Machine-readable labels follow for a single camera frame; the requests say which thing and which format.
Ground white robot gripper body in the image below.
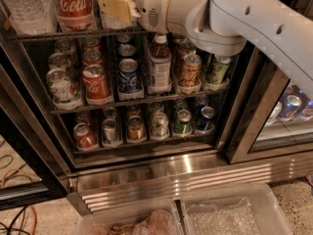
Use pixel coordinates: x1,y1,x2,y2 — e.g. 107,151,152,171
136,0,170,33

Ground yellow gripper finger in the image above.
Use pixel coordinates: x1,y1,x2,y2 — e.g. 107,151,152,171
98,0,140,24

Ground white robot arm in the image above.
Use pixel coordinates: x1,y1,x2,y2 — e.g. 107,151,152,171
98,0,313,98

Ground red Coca-Cola bottle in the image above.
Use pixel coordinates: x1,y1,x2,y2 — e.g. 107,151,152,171
56,0,96,32

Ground brown tea bottle white cap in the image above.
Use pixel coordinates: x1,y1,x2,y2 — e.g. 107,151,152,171
148,33,171,93

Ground stainless steel fridge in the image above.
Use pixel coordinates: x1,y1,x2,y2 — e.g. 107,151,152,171
0,0,313,215

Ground silver can bottom shelf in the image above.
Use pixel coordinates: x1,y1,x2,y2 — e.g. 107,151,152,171
102,118,122,147

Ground gold can bottom shelf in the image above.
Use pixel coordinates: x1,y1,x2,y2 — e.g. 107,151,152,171
127,116,147,142

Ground green can bottom shelf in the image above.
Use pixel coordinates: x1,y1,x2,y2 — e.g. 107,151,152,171
173,109,192,136

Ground blue can bottom shelf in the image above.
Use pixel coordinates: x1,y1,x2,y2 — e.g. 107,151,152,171
195,106,216,133

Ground red can bottom shelf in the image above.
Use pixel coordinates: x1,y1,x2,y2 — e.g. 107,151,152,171
73,122,98,151

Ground red Coca-Cola can middle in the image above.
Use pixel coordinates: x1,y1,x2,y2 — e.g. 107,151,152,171
82,49,104,66

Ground red coca-cola can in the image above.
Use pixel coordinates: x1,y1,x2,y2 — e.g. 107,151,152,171
82,65,113,106
82,49,104,66

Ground blue Pepsi can front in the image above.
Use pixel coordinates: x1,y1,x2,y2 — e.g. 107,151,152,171
118,59,144,101

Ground gold brown can front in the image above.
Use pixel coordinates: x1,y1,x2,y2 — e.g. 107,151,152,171
177,53,201,94

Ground white green can middle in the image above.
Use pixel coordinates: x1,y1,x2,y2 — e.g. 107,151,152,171
48,53,71,72

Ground white green can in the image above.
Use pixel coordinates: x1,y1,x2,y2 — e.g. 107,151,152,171
46,69,82,110
150,112,169,140
48,53,71,72

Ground red Coca-Cola can front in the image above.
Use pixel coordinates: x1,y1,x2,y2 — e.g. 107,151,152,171
82,65,113,106

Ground green can front right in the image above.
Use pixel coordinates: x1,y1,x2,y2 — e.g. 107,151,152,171
205,55,232,90

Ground white green can front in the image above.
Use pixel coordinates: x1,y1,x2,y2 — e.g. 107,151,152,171
46,69,82,110

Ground white green can bottom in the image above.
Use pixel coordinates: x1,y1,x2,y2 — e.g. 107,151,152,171
150,112,169,140

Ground clear plastic bin left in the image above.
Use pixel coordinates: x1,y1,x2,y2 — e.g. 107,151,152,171
72,200,184,235

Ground clear plastic bin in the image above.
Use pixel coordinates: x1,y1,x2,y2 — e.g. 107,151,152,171
180,183,293,235
72,200,184,235

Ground clear plastic bin right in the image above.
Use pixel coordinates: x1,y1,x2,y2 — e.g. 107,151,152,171
180,183,293,235

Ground orange cable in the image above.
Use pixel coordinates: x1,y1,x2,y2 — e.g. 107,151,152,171
0,167,38,235

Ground black cable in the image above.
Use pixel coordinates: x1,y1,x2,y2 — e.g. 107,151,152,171
0,205,32,235

